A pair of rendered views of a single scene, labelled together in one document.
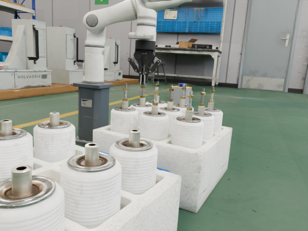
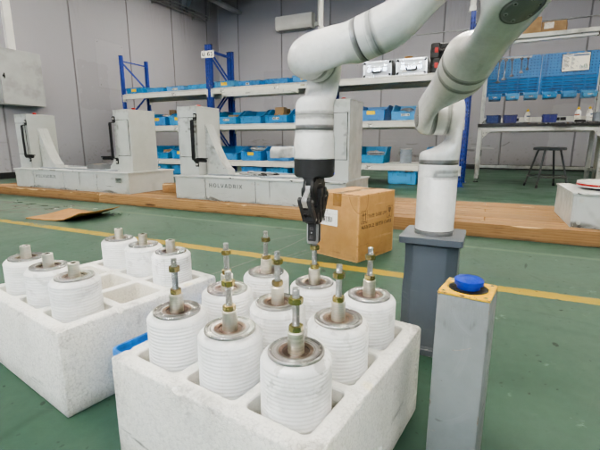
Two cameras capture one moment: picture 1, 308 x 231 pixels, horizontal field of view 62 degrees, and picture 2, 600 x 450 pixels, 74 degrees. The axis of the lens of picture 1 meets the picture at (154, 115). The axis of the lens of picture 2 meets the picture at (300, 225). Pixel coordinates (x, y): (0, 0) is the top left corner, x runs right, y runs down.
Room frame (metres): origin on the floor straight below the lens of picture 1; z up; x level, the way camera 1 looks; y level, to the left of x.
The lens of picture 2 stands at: (1.03, -0.69, 0.52)
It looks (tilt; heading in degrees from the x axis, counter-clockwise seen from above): 12 degrees down; 96
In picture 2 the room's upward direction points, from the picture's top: straight up
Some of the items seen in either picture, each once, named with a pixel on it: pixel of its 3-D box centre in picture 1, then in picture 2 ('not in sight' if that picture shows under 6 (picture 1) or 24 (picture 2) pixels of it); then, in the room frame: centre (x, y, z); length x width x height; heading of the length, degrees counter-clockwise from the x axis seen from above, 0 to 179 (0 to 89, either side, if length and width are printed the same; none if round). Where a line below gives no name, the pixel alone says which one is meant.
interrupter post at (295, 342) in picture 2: (211, 106); (295, 342); (0.98, -0.22, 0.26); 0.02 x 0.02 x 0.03
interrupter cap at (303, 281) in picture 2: (142, 105); (314, 282); (0.98, 0.05, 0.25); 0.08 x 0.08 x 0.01
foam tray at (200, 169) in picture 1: (166, 151); (279, 386); (0.93, -0.06, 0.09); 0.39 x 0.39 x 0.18; 62
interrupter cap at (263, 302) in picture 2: (169, 109); (277, 302); (0.93, -0.06, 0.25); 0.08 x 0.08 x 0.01
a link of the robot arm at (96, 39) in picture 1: (95, 31); (441, 132); (1.27, 0.30, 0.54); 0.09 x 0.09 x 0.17; 0
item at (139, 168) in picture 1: (132, 187); (79, 317); (0.49, 0.04, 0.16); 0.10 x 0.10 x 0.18
